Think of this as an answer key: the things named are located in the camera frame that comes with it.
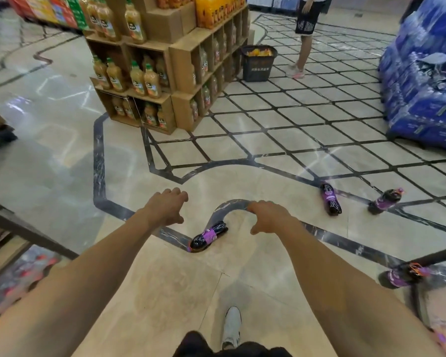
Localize person's right hand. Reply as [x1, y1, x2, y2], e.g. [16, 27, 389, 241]
[246, 199, 302, 237]

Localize person's left hand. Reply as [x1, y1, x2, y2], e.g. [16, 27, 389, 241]
[141, 187, 189, 229]

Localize group of purple bottles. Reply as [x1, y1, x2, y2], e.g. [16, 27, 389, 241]
[187, 181, 446, 350]

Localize person's left forearm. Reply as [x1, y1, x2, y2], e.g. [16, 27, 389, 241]
[0, 215, 161, 357]

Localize person's right forearm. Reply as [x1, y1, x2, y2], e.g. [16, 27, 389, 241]
[282, 219, 446, 357]

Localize person's right white shoe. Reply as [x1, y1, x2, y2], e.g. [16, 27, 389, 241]
[222, 306, 243, 351]

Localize black basket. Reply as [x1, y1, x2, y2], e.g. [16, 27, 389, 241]
[241, 44, 279, 83]

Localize pack of red capped bottles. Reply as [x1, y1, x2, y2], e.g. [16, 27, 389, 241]
[0, 245, 60, 316]

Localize black shorts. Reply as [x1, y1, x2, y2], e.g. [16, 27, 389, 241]
[172, 330, 294, 357]

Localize rows of brown snack jars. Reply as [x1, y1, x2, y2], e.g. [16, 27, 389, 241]
[78, 0, 246, 130]

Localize cardboard juice bottle display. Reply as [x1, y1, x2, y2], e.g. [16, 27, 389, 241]
[83, 0, 255, 136]

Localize stack of blue drink packs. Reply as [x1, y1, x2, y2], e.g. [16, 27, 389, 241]
[378, 0, 446, 151]

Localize stack of orange juice packs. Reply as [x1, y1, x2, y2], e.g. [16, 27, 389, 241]
[195, 0, 248, 30]

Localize stack of green red cartons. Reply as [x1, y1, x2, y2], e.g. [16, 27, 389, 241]
[5, 0, 90, 32]

